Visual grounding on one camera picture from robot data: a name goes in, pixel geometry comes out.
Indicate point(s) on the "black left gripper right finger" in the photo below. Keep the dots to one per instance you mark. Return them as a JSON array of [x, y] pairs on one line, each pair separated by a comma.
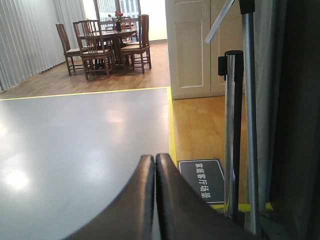
[[183, 215]]

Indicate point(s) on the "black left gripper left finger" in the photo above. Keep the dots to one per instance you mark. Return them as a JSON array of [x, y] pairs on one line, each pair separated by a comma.
[[130, 215]]

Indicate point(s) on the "grey curtain beside fridge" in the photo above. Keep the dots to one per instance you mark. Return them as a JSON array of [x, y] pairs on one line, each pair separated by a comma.
[[269, 32]]

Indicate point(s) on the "grey floor sign sticker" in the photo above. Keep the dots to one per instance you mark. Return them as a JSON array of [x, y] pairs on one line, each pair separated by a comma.
[[206, 178]]

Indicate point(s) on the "white panelled door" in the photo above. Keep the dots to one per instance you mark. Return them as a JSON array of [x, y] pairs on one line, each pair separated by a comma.
[[193, 63]]

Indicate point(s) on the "wooden dining chair right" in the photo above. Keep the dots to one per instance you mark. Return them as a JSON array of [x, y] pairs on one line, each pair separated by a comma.
[[138, 55]]

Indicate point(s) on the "wooden dining chair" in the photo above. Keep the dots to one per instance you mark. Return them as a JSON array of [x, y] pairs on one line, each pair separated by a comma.
[[69, 52], [138, 55], [95, 54]]

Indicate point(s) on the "wooden dining chair left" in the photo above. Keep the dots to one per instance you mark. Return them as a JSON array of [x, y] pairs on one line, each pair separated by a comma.
[[69, 52]]

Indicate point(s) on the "wooden dining table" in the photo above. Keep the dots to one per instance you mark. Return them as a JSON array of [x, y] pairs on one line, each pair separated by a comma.
[[114, 40]]

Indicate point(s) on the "wooden dining chair front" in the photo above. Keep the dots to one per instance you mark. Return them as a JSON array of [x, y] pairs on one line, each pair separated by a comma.
[[95, 54]]

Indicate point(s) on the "vase with red flowers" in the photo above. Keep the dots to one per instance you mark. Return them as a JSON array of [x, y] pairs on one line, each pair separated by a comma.
[[117, 19]]

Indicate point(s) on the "silver sign stand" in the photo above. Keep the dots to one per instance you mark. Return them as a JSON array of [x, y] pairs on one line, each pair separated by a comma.
[[247, 9]]

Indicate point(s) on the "chrome stanchion post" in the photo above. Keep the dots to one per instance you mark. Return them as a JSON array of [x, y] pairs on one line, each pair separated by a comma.
[[231, 67]]

